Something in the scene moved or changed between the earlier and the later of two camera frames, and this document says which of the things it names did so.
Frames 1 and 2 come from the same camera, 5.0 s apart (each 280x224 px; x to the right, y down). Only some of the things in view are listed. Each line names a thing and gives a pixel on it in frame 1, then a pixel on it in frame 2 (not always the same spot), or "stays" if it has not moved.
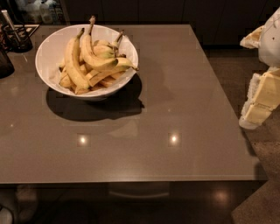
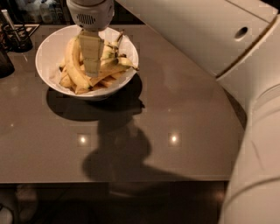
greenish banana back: (105, 48) stays
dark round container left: (6, 66) stays
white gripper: (271, 44) → (91, 17)
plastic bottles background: (45, 11) stays
